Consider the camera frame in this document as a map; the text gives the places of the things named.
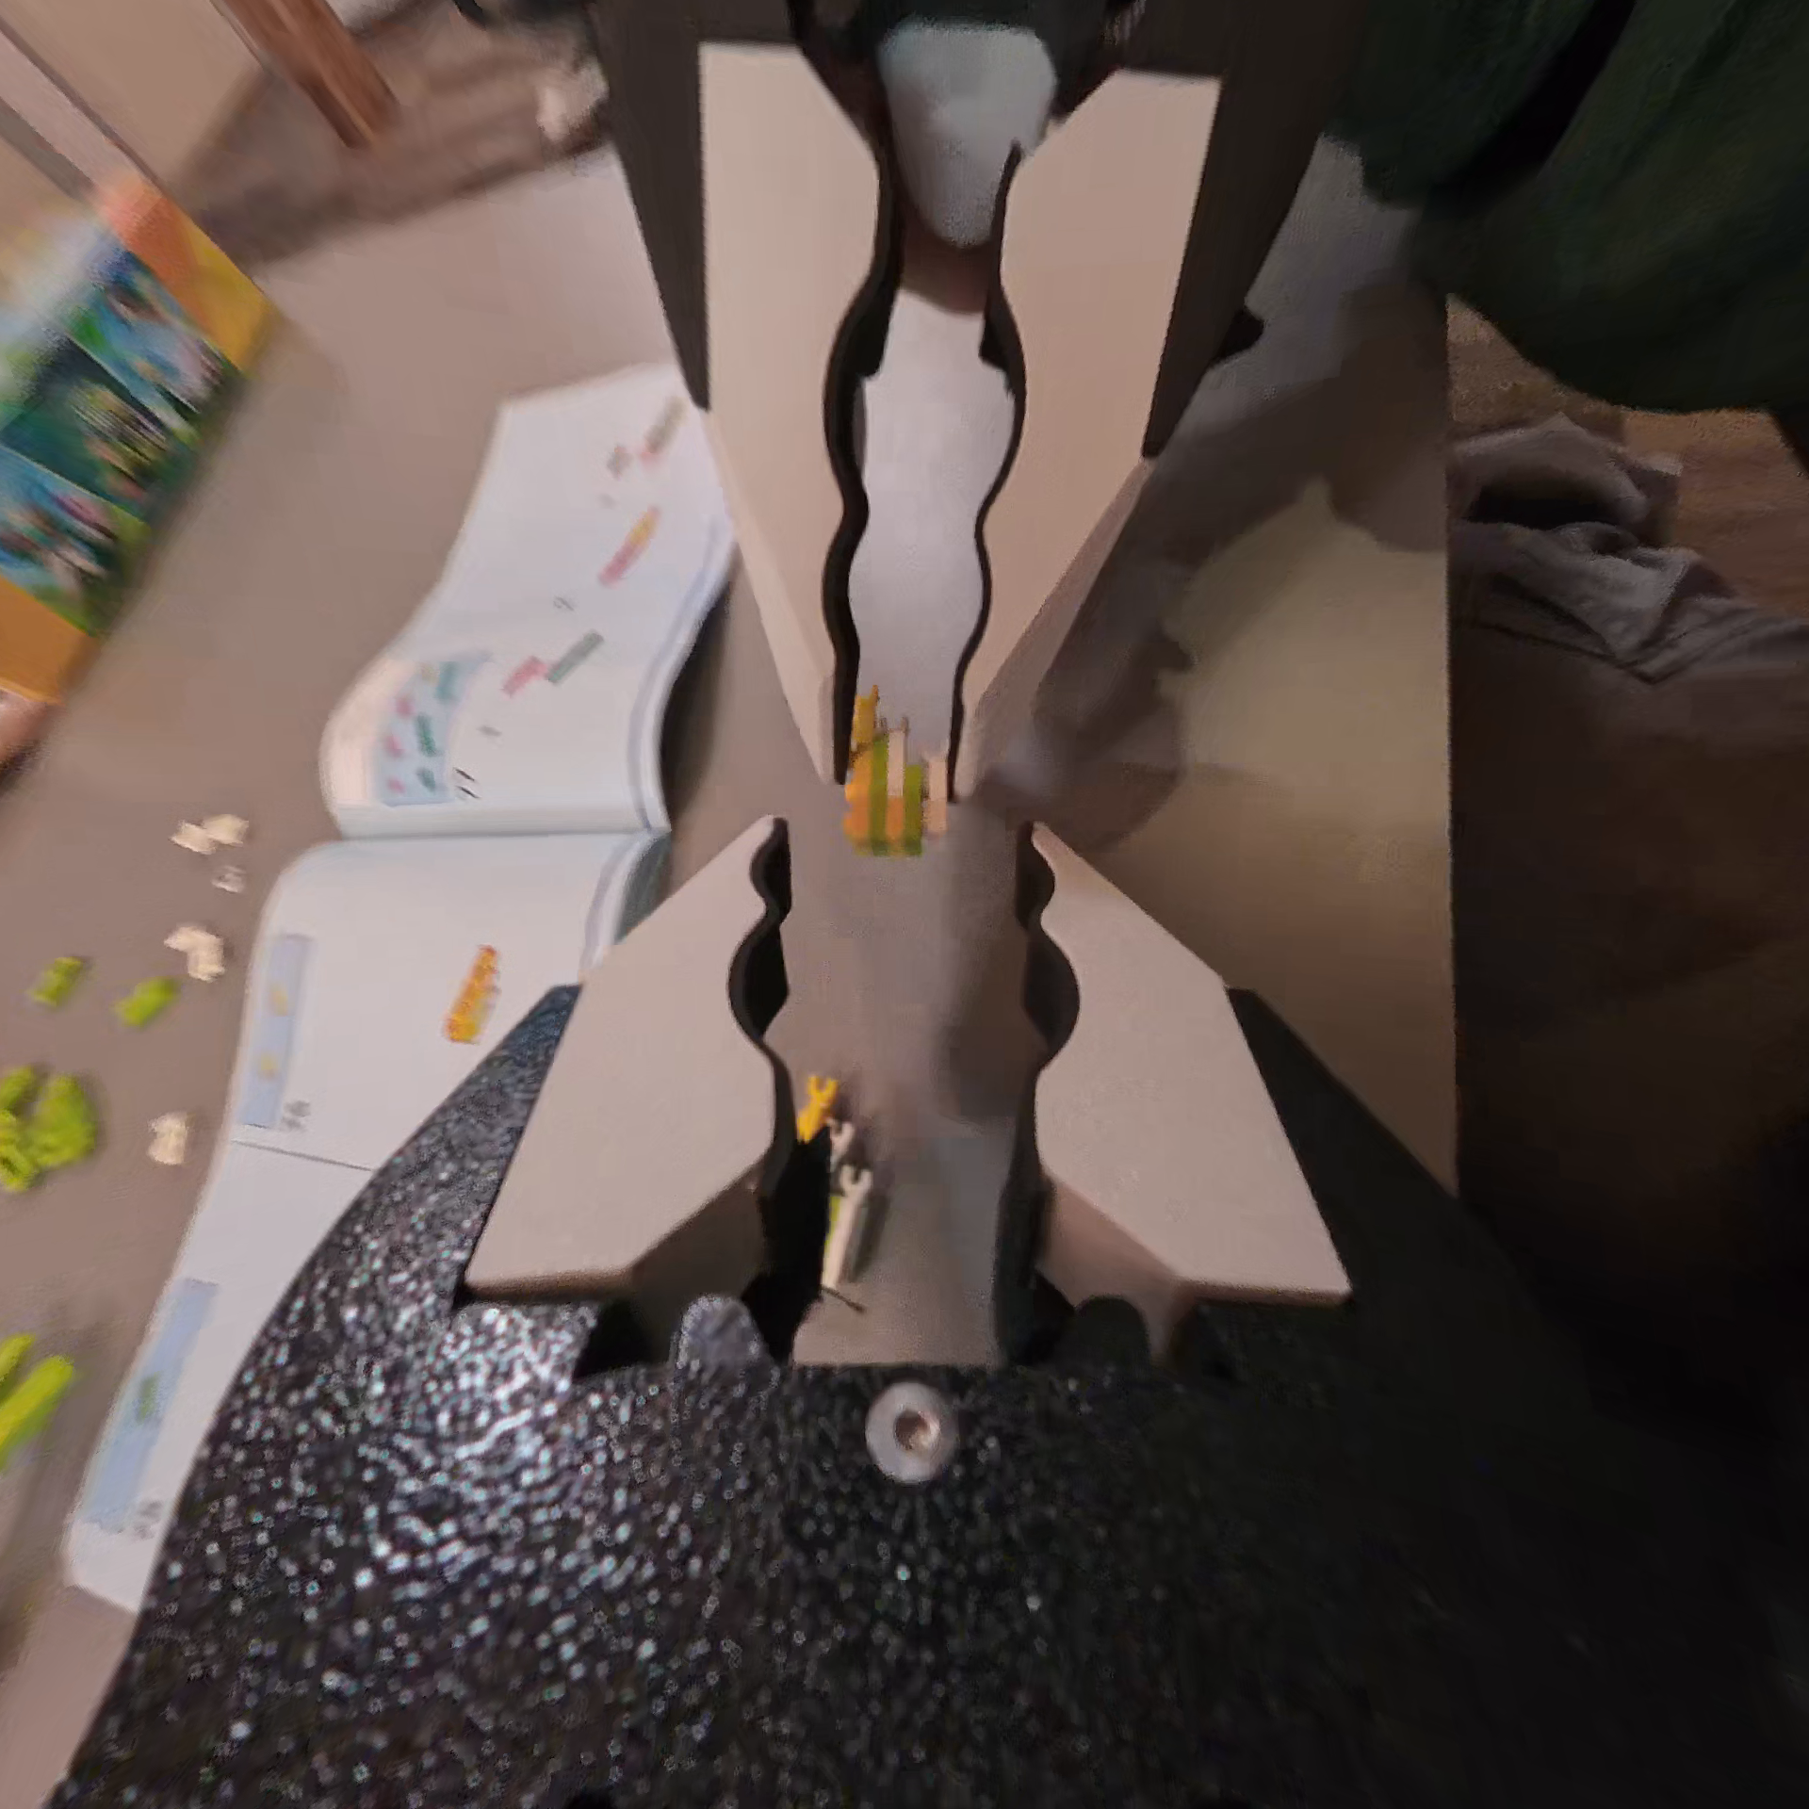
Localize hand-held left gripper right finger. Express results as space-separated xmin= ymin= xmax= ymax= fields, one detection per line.
xmin=1015 ymin=822 xmax=1355 ymax=1321

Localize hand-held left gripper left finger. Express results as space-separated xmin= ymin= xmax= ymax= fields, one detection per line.
xmin=463 ymin=816 xmax=793 ymax=1302

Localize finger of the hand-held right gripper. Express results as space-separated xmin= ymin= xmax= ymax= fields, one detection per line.
xmin=949 ymin=70 xmax=1226 ymax=806
xmin=700 ymin=39 xmax=908 ymax=789

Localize lime yellow lego assembly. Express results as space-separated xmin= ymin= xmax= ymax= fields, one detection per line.
xmin=844 ymin=686 xmax=952 ymax=860

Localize orange lego piece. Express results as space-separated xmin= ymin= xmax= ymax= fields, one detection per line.
xmin=442 ymin=943 xmax=506 ymax=1048

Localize white lego clip piece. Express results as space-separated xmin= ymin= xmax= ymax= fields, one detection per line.
xmin=821 ymin=1119 xmax=880 ymax=1290

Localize lego instruction booklet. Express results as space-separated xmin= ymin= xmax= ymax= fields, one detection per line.
xmin=63 ymin=359 xmax=739 ymax=1613

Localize scattered white lego pieces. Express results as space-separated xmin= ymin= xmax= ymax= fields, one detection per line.
xmin=149 ymin=812 xmax=253 ymax=1168

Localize scattered lime green lego pieces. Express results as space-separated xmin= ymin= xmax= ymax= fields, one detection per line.
xmin=0 ymin=959 xmax=182 ymax=1470

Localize colourful lego box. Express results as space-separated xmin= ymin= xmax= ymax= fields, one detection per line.
xmin=0 ymin=176 xmax=277 ymax=709

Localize wooden chair leg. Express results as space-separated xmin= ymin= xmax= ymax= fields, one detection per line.
xmin=212 ymin=0 xmax=401 ymax=146

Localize dark grey clothing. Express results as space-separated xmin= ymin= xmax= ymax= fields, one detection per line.
xmin=1451 ymin=416 xmax=1809 ymax=1244

